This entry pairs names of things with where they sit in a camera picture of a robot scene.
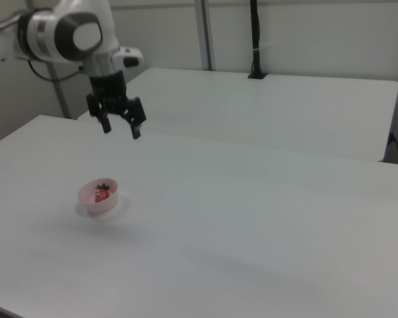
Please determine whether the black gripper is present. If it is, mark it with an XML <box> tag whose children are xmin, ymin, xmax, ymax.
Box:
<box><xmin>86</xmin><ymin>70</ymin><xmax>147</xmax><ymax>140</ymax></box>

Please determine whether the red strawberry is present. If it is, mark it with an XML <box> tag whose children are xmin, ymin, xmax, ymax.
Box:
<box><xmin>94</xmin><ymin>183</ymin><xmax>111</xmax><ymax>203</ymax></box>

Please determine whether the pink plastic bowl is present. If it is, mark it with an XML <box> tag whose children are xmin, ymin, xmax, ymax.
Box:
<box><xmin>77</xmin><ymin>178</ymin><xmax>119</xmax><ymax>215</ymax></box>

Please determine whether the white folding table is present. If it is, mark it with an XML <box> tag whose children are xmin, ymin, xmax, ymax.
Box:
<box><xmin>77</xmin><ymin>67</ymin><xmax>398</xmax><ymax>163</ymax></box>

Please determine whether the grey partition frame post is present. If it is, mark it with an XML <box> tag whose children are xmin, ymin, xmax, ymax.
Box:
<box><xmin>46</xmin><ymin>62</ymin><xmax>72</xmax><ymax>119</ymax></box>
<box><xmin>194</xmin><ymin>0</ymin><xmax>216</xmax><ymax>72</ymax></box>

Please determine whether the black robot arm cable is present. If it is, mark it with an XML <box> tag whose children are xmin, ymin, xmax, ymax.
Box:
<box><xmin>27</xmin><ymin>58</ymin><xmax>87</xmax><ymax>83</ymax></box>

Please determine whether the black camera pole with band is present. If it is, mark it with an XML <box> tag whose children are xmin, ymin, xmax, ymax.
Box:
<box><xmin>247</xmin><ymin>0</ymin><xmax>268</xmax><ymax>80</ymax></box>

